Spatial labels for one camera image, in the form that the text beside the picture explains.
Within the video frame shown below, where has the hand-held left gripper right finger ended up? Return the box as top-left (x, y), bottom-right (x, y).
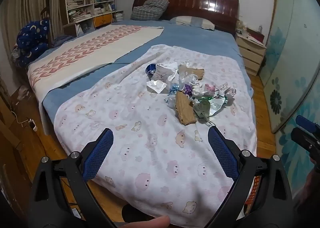
top-left (207, 126), bottom-right (294, 228)

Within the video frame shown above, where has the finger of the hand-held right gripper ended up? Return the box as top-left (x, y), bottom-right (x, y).
top-left (291, 128), bottom-right (320, 162)
top-left (295, 115), bottom-right (320, 132)

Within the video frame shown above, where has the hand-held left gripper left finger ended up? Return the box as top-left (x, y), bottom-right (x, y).
top-left (29, 128), bottom-right (115, 228)

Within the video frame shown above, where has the red plastic waste basket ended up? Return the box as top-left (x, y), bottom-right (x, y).
top-left (244, 174), bottom-right (263, 216)

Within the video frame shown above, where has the long torn cardboard piece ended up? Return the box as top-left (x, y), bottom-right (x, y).
top-left (175, 91), bottom-right (198, 126)

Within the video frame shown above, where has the white wrapper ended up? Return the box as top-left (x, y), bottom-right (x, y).
top-left (147, 80), bottom-right (168, 93)

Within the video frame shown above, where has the blue drink can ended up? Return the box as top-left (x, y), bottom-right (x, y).
top-left (146, 63), bottom-right (158, 76)

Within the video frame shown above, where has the green clear plastic package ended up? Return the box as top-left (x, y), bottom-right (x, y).
top-left (194, 99), bottom-right (211, 122)

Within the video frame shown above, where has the silver green foil wrapper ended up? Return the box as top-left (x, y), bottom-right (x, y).
top-left (200, 94), bottom-right (228, 118)

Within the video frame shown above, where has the white animal print blanket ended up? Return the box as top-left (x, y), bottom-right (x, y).
top-left (53, 44), bottom-right (258, 226)

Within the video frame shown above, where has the small clear plastic wrapper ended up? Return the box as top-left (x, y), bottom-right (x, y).
top-left (222, 85), bottom-right (237, 105)

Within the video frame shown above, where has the blue floral sliding door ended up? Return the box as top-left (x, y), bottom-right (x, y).
top-left (258, 0), bottom-right (320, 195)

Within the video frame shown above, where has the purple candy wrapper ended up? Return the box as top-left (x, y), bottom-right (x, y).
top-left (182, 84), bottom-right (195, 96)

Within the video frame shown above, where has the crumpled clear plastic wrap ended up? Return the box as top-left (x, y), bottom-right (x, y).
top-left (172, 63), bottom-right (202, 87)

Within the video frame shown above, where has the short torn cardboard piece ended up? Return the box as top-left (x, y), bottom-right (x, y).
top-left (186, 67), bottom-right (205, 81)

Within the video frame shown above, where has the light wooden nightstand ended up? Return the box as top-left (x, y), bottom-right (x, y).
top-left (235, 32), bottom-right (267, 77)

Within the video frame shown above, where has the red book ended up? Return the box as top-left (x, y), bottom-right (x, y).
top-left (247, 31), bottom-right (265, 43)

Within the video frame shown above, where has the grey paper wrapper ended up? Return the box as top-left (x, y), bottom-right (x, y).
top-left (151, 65), bottom-right (178, 82)

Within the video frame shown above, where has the cream blanket with pink pattern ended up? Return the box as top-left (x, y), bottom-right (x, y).
top-left (27, 25), bottom-right (164, 94)

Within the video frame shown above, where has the navy moon print cloth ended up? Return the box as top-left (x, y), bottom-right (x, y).
top-left (11, 18), bottom-right (51, 67)

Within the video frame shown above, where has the striped pillow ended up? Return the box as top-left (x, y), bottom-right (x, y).
top-left (170, 16), bottom-right (216, 31)

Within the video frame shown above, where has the grey plaid pillow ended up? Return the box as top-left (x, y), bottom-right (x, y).
top-left (130, 0), bottom-right (169, 21)

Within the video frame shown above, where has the white charger with cable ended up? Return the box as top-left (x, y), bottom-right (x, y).
top-left (11, 111), bottom-right (38, 132)

